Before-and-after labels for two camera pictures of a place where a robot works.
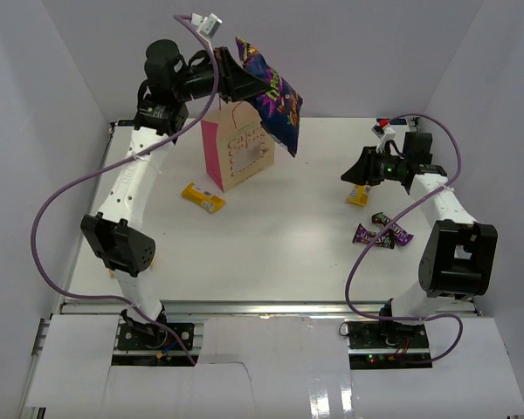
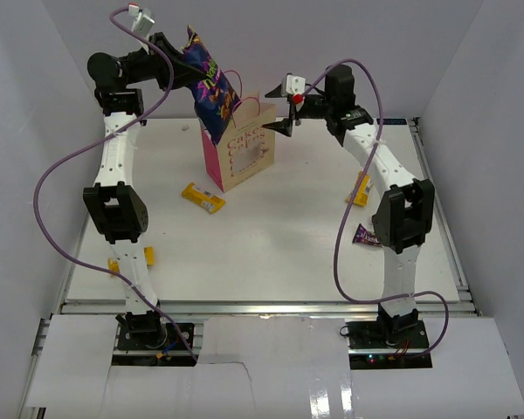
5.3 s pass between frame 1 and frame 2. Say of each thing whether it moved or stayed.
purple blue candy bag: moved
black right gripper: moved
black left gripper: moved
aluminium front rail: stayed
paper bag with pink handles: stayed
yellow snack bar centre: stayed
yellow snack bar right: stayed
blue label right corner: stayed
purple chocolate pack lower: stayed
